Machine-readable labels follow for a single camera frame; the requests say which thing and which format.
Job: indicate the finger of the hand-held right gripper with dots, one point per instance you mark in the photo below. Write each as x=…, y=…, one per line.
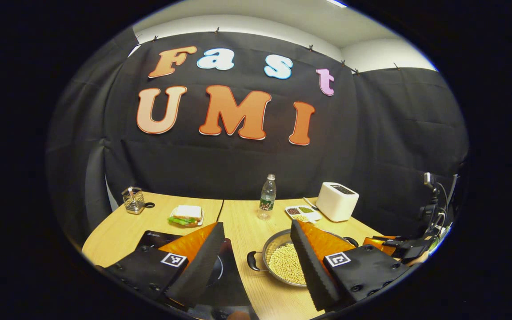
x=380, y=244

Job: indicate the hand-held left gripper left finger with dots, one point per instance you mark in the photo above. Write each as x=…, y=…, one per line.
x=196, y=271

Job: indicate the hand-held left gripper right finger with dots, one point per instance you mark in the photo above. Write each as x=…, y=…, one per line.
x=314, y=271

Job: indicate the black induction cooktop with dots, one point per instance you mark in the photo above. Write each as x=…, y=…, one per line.
x=227, y=289

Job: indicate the pile of yellow soybeans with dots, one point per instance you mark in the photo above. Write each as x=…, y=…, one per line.
x=287, y=264

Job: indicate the sandwich with lettuce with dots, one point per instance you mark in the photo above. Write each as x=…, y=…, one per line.
x=187, y=214

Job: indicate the white divided tray with beans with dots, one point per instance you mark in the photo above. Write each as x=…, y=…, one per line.
x=302, y=212

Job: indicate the white toaster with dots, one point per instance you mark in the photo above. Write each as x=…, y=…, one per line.
x=337, y=202

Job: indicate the metal spoon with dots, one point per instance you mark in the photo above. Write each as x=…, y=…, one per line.
x=310, y=203

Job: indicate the small black round object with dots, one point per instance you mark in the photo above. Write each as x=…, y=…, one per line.
x=150, y=205

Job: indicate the clear plastic water bottle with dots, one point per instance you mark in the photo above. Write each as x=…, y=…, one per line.
x=267, y=200

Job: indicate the metal mesh utensil holder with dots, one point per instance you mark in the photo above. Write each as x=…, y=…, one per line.
x=134, y=202

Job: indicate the black backdrop cloth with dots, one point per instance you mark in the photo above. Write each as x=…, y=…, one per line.
x=247, y=164

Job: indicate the ceiling light panel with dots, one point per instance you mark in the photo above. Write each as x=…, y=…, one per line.
x=337, y=2

